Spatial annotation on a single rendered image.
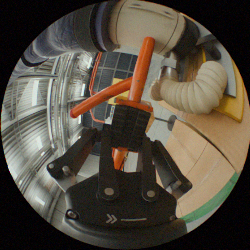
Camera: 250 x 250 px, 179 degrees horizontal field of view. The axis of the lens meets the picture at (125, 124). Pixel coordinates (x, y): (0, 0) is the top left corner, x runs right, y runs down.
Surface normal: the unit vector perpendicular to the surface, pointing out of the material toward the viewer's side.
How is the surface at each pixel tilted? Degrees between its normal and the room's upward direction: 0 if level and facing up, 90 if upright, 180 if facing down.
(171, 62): 60
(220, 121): 1
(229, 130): 1
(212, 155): 0
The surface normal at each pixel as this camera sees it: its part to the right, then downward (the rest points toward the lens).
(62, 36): -0.17, 0.97
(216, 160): -0.98, -0.21
